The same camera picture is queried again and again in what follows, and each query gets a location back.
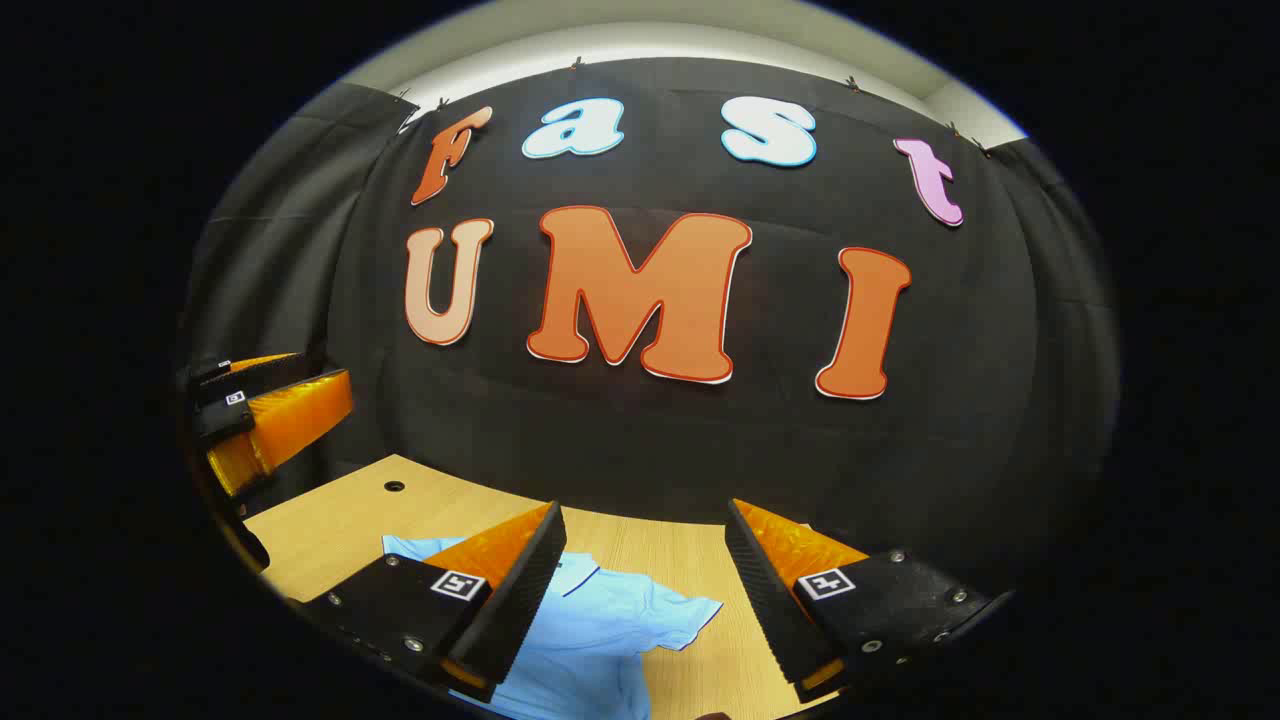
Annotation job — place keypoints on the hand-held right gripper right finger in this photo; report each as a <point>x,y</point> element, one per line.
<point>765,600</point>

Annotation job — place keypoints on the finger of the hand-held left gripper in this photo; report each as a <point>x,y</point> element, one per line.
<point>300,410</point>
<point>280,372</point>

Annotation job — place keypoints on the black backdrop cloth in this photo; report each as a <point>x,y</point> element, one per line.
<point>650,440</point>

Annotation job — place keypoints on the light blue T-shirt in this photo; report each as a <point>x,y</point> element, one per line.
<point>600,640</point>

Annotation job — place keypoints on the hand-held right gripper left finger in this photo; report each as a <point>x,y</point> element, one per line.
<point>520,600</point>

